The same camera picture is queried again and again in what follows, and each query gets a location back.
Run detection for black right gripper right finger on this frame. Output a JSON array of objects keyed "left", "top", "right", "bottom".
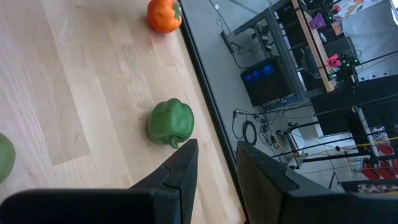
[{"left": 236, "top": 140, "right": 398, "bottom": 224}]

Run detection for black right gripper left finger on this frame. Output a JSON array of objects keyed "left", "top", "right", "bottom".
[{"left": 0, "top": 138, "right": 200, "bottom": 224}]

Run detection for green lime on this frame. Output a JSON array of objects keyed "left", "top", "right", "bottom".
[{"left": 0, "top": 132, "right": 17, "bottom": 184}]

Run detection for green bell pepper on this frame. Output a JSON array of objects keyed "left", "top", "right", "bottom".
[{"left": 147, "top": 98, "right": 195, "bottom": 149}]

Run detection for orange tomato green stem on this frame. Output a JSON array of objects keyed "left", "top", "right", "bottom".
[{"left": 146, "top": 0, "right": 183, "bottom": 34}]

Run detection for black rolling stand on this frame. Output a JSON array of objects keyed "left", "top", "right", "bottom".
[{"left": 275, "top": 105, "right": 386, "bottom": 170}]

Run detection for brown patterned cloth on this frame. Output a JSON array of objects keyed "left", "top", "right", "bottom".
[{"left": 356, "top": 182, "right": 398, "bottom": 194}]

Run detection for black computer blue lights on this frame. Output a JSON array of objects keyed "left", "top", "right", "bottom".
[{"left": 239, "top": 55, "right": 295, "bottom": 107}]

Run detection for black cabinet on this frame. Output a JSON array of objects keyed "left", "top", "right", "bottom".
[{"left": 310, "top": 73, "right": 398, "bottom": 136}]

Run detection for grey metal desk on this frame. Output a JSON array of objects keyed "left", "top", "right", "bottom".
[{"left": 233, "top": 0, "right": 312, "bottom": 105}]

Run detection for pink box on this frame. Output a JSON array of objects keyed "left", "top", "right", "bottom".
[{"left": 326, "top": 53, "right": 342, "bottom": 68}]

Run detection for wooden desk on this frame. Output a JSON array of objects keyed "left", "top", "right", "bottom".
[{"left": 290, "top": 0, "right": 337, "bottom": 93}]

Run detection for black power strip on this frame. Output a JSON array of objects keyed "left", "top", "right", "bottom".
[{"left": 220, "top": 30, "right": 236, "bottom": 54}]

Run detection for purple box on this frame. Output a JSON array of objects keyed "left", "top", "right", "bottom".
[{"left": 309, "top": 12, "right": 327, "bottom": 30}]

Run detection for grey fabric backdrop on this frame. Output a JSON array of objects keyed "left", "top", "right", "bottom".
[{"left": 341, "top": 0, "right": 398, "bottom": 82}]

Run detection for coiled black cable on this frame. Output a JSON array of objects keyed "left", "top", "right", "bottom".
[{"left": 241, "top": 119, "right": 258, "bottom": 146}]

